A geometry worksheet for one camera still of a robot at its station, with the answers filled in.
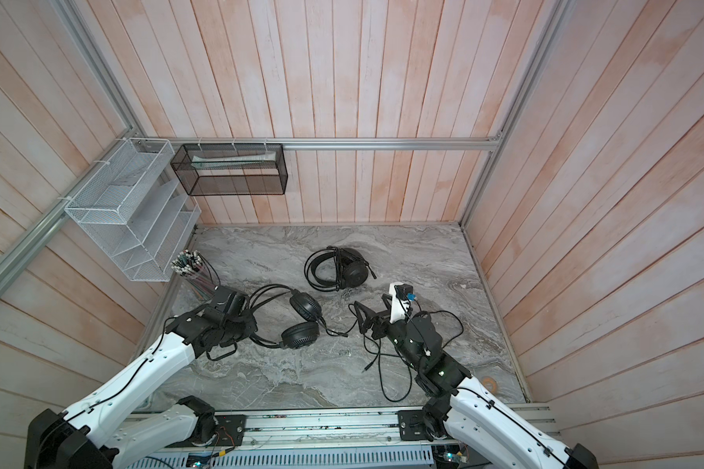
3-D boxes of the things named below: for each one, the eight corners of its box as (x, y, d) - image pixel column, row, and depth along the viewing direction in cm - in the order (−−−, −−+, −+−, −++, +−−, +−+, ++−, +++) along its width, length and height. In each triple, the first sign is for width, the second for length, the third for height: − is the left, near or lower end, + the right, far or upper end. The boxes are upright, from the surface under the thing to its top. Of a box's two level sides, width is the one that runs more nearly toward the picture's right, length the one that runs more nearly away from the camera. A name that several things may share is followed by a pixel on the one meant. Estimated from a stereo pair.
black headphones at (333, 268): (304, 292, 102) (301, 278, 95) (307, 257, 112) (305, 242, 105) (373, 292, 102) (375, 278, 96) (370, 258, 112) (372, 243, 105)
